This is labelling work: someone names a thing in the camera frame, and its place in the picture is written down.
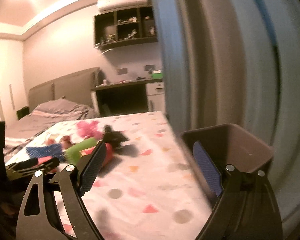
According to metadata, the red paper cup gold rim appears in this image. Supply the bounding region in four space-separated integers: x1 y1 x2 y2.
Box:
80 143 114 167

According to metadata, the brown plastic trash bin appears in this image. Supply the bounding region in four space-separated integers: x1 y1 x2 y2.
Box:
179 124 273 206

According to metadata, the red white crumpled wrapper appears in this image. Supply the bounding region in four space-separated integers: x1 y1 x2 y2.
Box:
45 134 75 150

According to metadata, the grey striped bedding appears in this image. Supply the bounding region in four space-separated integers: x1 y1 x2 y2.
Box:
4 99 96 158

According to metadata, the brown upholstered headboard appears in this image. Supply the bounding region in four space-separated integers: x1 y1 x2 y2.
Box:
28 67 100 111

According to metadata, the black crumpled plastic bag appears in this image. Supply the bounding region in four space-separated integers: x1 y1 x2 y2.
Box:
103 125 129 149

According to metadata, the patterned white tablecloth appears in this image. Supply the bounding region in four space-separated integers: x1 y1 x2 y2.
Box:
3 110 215 240

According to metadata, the dark top white desk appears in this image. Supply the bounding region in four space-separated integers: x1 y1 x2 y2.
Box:
91 79 166 117

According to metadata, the blue and beige curtain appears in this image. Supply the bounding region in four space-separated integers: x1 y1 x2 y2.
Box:
152 0 300 235

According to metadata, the green box on desk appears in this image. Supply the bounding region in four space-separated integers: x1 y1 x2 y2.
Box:
151 70 163 79

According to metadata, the dark wall display shelf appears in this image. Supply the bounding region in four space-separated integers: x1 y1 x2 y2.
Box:
94 6 158 51

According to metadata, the white wall air conditioner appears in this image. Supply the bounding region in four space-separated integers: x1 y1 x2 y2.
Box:
96 0 148 12

